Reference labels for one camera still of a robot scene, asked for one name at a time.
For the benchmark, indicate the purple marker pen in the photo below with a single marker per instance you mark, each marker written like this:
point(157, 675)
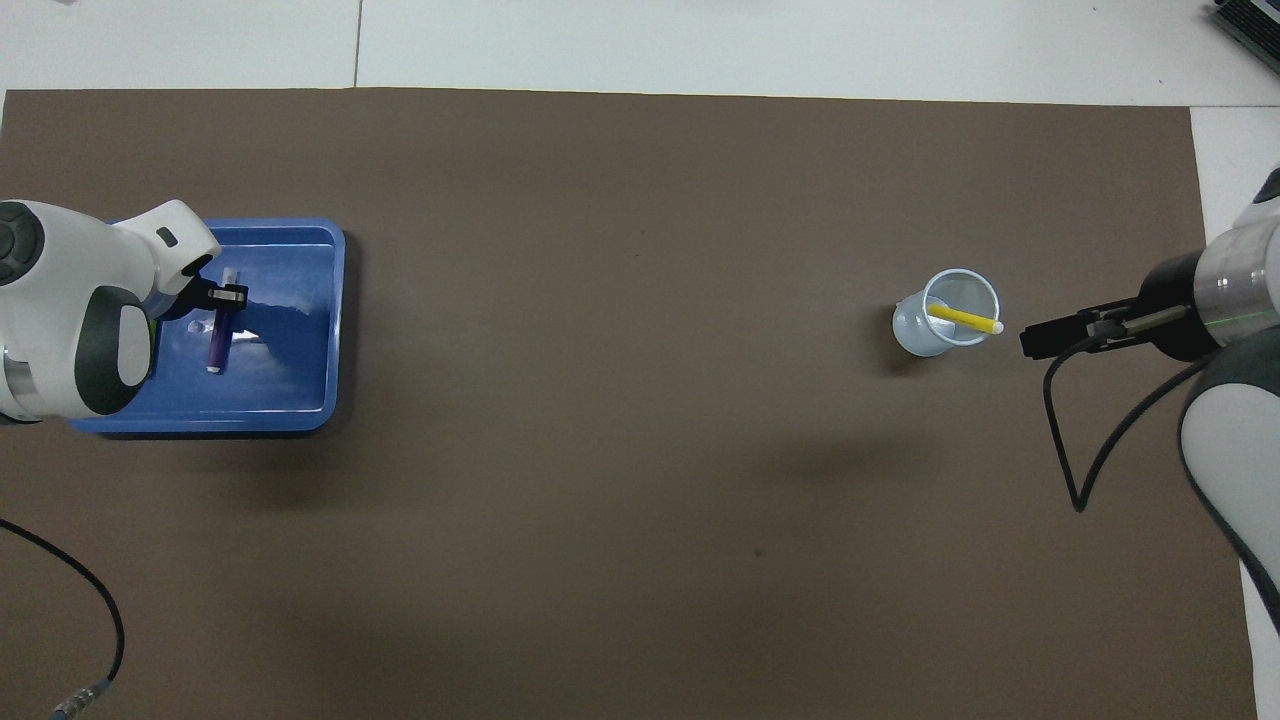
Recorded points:
point(217, 345)

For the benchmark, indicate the yellow marker pen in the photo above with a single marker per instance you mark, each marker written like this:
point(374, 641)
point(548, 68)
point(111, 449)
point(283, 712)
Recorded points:
point(960, 317)

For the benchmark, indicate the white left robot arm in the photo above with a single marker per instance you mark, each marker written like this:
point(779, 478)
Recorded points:
point(60, 300)

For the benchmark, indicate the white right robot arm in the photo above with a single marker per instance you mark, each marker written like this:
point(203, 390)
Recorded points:
point(1235, 420)

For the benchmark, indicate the blue plastic tray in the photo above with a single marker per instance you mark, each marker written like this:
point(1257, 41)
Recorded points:
point(290, 380)

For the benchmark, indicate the translucent plastic cup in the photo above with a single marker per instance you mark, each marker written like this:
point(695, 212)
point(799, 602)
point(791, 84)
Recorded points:
point(915, 335)

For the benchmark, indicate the brown table mat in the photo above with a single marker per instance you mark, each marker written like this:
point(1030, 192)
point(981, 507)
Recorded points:
point(600, 450)

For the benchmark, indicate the grey ribbed device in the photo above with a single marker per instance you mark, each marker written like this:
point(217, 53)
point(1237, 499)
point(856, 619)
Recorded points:
point(1250, 25)

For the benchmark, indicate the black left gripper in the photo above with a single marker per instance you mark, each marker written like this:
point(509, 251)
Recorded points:
point(185, 298)

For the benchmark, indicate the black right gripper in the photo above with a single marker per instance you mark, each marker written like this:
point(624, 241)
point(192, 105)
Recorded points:
point(1175, 310)

